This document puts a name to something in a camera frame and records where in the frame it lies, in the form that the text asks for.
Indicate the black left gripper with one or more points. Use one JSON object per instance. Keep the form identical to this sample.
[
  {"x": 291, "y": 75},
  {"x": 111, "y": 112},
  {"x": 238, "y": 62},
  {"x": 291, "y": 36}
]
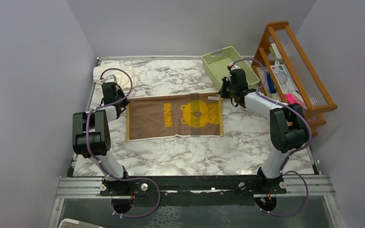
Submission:
[{"x": 120, "y": 91}]

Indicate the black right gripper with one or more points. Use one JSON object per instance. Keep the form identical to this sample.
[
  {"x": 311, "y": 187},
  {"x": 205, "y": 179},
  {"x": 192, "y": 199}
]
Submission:
[{"x": 223, "y": 93}]

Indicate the brown yellow bear towel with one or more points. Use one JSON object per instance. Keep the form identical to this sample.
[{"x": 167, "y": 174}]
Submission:
[{"x": 186, "y": 115}]

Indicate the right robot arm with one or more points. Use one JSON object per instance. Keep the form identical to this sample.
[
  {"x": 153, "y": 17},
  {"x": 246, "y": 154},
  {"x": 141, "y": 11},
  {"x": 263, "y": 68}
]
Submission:
[{"x": 289, "y": 130}]

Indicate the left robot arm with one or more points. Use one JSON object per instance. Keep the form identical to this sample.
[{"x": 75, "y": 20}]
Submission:
[{"x": 91, "y": 137}]

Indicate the cream white towel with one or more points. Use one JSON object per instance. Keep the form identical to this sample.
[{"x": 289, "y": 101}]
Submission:
[{"x": 114, "y": 75}]

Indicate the light green plastic basket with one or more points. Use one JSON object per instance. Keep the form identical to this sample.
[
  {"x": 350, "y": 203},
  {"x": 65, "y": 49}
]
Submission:
[{"x": 215, "y": 66}]

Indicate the blue item on rack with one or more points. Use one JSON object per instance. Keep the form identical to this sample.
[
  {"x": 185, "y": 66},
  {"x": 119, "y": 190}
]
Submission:
[{"x": 270, "y": 83}]

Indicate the orange wooden rack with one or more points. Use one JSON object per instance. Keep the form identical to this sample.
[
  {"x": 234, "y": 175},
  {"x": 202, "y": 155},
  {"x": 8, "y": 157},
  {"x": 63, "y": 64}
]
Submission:
[{"x": 292, "y": 73}]

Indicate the white packaged item on rack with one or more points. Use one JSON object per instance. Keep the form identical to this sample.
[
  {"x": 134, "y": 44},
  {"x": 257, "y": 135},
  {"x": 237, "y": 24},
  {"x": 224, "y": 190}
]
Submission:
[{"x": 283, "y": 77}]

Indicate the small box on rack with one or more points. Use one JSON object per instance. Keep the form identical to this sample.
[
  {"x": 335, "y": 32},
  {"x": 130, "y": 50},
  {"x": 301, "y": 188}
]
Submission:
[{"x": 275, "y": 53}]

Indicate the pink item on rack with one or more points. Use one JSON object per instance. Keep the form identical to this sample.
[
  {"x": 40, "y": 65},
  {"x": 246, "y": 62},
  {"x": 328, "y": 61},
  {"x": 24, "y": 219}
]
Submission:
[{"x": 292, "y": 99}]

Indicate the white bin corner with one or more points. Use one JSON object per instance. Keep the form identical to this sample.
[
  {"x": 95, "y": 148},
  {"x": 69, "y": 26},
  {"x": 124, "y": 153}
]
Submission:
[{"x": 71, "y": 223}]

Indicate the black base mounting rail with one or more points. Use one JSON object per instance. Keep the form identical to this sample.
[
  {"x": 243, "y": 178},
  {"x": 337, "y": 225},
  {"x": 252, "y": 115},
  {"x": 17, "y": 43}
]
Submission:
[{"x": 188, "y": 190}]

